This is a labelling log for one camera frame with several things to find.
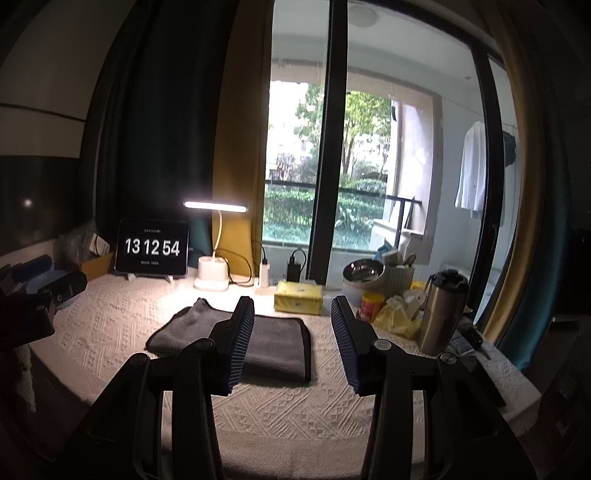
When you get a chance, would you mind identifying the grey towel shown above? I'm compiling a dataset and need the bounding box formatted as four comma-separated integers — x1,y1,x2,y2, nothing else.
145,298,312,383

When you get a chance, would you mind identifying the red yellow can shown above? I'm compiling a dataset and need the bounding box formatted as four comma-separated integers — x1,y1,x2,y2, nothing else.
359,292,386,322

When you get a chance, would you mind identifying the mustard yellow curtain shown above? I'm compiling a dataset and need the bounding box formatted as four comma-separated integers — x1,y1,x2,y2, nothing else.
211,0,276,283

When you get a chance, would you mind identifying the black power bank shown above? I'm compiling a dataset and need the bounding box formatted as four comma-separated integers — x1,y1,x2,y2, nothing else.
287,249,306,282

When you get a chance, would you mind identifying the tablet clock display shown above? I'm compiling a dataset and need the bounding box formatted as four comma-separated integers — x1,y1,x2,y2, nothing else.
114,218,190,276

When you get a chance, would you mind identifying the hanging white shirt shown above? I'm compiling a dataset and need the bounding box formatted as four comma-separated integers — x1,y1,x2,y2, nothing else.
455,122,488,212

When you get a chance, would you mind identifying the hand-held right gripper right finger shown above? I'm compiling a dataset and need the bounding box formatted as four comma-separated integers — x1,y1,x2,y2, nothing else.
331,295,539,480

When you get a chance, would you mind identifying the white textured tablecloth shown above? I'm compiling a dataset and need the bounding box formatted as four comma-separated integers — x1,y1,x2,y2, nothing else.
28,273,542,467

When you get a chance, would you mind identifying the stainless steel bowl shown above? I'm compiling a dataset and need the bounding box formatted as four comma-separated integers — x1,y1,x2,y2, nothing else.
342,259,386,305

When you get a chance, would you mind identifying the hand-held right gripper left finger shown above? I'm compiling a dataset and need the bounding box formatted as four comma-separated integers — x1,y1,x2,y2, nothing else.
59,296,256,480

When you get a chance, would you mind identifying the white desk lamp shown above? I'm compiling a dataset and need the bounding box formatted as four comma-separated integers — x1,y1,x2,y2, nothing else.
183,200,248,292

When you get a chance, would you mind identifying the steel insulated tumbler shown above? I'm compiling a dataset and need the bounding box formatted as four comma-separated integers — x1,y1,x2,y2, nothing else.
418,269,470,355

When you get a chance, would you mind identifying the dark green curtain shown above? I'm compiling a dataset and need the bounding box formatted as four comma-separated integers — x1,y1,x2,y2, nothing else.
81,0,241,259

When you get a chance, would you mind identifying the white woven basket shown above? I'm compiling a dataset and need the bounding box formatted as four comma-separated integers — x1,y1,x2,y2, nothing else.
382,264,416,301

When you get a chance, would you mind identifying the cardboard box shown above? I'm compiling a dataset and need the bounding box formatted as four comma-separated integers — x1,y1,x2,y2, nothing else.
79,250,115,281

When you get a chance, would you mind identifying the yellow plastic bag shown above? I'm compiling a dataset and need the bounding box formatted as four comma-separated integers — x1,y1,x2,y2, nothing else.
373,281,428,340

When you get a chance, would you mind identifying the black sliding door frame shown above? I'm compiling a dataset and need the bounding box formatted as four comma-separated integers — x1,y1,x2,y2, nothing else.
307,0,349,286

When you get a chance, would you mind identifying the yellow tissue pack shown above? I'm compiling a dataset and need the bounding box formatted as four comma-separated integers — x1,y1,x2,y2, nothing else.
274,281,324,315

